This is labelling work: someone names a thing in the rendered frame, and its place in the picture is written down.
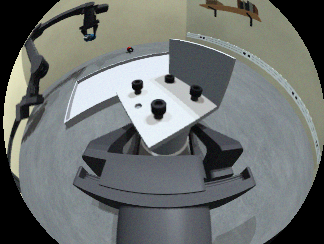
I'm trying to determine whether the grey cylinder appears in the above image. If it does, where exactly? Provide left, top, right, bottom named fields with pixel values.
left=141, top=128, right=191, bottom=156

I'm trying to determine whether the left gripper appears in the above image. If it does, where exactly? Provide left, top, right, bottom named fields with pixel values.
left=79, top=14, right=99, bottom=37

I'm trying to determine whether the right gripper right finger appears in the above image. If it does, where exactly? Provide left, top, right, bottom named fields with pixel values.
left=188, top=123, right=243, bottom=176

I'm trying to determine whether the white l-shaped bracket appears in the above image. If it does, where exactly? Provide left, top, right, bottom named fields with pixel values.
left=116, top=39, right=236, bottom=152

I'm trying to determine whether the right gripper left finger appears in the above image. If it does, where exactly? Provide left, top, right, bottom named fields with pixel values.
left=87, top=122, right=141, bottom=155

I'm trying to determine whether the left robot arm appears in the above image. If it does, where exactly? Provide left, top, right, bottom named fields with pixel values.
left=22, top=2, right=109, bottom=100

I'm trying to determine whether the white shallow rectangular tray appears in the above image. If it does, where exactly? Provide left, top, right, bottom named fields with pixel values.
left=65, top=52, right=169, bottom=127

